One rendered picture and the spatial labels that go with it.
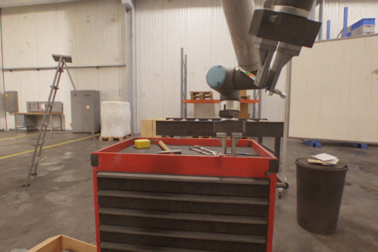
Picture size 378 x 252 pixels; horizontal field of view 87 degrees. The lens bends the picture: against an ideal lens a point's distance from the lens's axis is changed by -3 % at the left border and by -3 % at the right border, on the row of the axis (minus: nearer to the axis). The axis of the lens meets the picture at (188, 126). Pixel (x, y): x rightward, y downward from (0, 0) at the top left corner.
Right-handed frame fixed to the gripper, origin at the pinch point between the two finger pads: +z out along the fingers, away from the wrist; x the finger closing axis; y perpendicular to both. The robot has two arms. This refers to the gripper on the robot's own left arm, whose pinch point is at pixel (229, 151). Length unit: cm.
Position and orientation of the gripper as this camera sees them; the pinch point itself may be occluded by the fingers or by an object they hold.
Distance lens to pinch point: 91.6
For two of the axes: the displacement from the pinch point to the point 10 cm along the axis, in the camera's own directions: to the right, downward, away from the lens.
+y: 4.2, 1.2, 9.0
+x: -9.1, 0.1, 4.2
